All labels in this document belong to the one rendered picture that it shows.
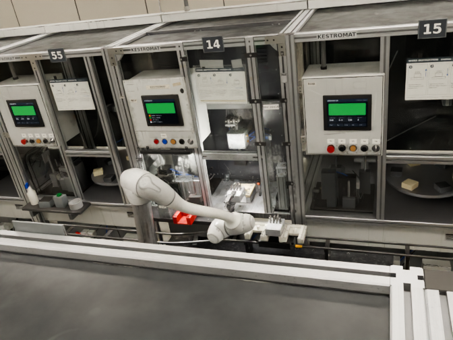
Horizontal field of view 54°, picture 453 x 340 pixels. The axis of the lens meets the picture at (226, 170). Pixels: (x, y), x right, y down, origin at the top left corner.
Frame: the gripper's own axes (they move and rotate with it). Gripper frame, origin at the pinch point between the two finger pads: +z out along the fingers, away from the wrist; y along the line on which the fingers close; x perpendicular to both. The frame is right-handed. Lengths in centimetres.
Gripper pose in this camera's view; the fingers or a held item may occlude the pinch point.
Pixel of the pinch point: (233, 197)
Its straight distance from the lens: 288.0
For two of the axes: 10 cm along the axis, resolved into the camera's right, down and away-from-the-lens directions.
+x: -9.4, -0.3, 3.3
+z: 3.0, -5.3, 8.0
